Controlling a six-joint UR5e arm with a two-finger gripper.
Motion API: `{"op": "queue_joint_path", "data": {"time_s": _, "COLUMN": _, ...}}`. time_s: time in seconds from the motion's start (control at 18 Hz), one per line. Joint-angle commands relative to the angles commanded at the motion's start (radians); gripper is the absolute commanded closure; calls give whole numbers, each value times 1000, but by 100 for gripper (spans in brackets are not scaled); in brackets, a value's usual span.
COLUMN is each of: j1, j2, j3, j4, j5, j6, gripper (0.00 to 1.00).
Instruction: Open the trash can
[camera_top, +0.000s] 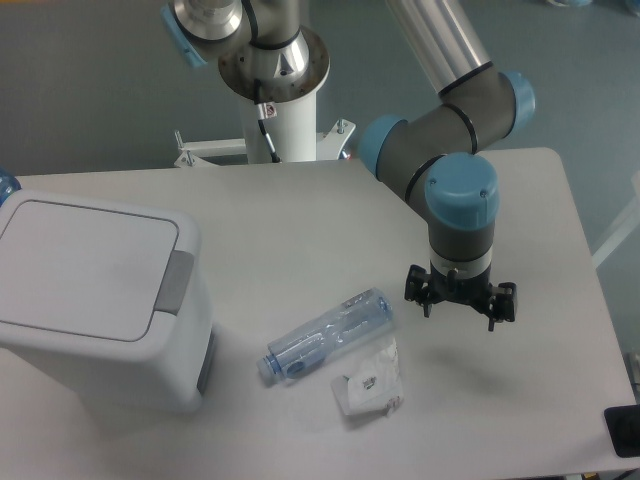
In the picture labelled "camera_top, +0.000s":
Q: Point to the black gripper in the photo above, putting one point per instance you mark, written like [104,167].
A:
[427,289]

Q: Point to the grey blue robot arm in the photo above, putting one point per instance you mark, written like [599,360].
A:
[433,163]

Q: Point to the white trash can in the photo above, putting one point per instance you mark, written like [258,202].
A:
[107,298]

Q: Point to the crumpled white plastic wrapper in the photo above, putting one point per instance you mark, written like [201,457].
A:
[374,387]

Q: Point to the clear blue plastic bottle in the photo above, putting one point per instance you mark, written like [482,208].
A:
[308,346]

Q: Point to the black device at edge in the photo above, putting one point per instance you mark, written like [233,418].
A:
[623,426]

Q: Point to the white frame at right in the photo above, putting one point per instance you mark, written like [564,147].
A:
[619,229]

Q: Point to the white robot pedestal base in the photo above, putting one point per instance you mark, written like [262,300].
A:
[276,91]

